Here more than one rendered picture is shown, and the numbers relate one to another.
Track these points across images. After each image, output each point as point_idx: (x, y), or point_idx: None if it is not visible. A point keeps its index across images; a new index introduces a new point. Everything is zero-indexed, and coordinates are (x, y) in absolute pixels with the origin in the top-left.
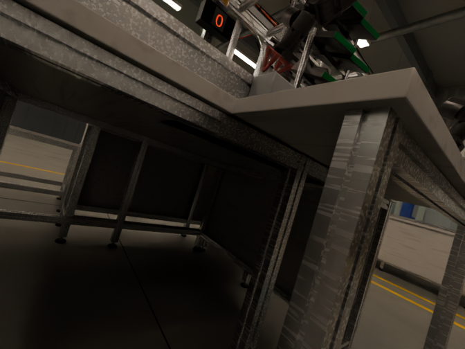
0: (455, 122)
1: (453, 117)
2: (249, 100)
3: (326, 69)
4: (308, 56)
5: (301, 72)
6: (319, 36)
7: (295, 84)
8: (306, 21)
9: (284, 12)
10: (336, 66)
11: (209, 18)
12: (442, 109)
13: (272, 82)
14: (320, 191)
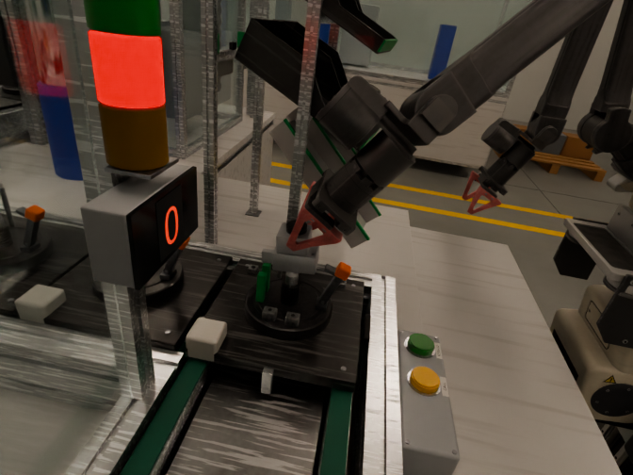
0: (502, 161)
1: (501, 153)
2: None
3: (329, 59)
4: (314, 77)
5: (307, 124)
6: (332, 19)
7: (298, 153)
8: (403, 171)
9: (327, 106)
10: (332, 23)
11: (154, 258)
12: (492, 140)
13: (454, 469)
14: None
